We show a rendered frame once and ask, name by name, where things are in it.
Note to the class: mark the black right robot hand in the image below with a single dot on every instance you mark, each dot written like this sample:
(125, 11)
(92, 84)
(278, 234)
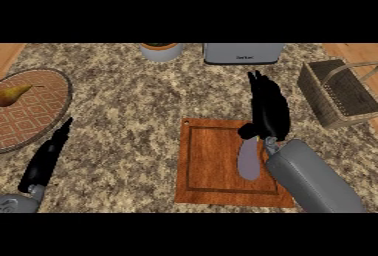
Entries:
(269, 108)

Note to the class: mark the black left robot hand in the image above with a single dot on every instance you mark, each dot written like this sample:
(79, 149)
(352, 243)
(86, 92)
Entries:
(45, 160)

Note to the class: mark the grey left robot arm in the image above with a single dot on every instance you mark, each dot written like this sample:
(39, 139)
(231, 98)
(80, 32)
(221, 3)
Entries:
(18, 201)

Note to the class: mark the purple eggplant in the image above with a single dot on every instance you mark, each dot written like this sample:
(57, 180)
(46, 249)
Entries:
(249, 159)

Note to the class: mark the brown wooden cutting board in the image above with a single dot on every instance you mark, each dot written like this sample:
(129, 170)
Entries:
(216, 163)

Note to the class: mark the round patterned woven placemat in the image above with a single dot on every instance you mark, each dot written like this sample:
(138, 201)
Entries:
(29, 108)

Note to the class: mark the grey toaster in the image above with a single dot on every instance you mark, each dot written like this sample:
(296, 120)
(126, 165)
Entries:
(243, 52)

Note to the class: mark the yellow-brown pear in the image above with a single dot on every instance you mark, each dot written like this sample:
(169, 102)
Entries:
(14, 94)

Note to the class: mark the white plant pot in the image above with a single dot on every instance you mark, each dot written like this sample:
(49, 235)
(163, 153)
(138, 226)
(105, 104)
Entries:
(162, 51)

